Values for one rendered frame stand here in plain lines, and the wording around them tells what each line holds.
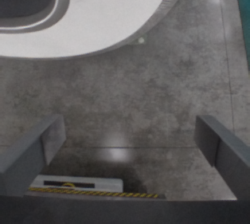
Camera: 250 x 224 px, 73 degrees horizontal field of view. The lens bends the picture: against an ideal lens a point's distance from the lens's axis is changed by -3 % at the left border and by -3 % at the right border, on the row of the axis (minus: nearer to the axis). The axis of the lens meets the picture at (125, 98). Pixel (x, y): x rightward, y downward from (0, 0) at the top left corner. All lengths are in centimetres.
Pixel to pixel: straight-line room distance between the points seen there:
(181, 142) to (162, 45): 63
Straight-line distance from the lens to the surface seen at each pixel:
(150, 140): 110
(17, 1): 87
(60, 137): 17
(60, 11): 65
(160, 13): 64
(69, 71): 123
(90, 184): 102
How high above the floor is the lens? 109
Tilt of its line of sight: 81 degrees down
